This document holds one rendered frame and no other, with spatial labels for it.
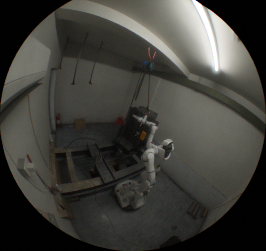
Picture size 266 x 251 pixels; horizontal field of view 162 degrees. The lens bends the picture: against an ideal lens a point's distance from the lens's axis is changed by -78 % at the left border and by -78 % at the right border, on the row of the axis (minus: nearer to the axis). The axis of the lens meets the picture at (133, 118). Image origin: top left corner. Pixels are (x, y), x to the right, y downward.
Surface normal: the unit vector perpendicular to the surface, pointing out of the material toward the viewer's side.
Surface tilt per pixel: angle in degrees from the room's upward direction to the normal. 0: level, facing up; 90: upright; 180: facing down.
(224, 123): 90
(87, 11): 90
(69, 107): 90
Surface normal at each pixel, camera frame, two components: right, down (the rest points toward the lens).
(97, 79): 0.57, 0.48
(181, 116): -0.76, 0.01
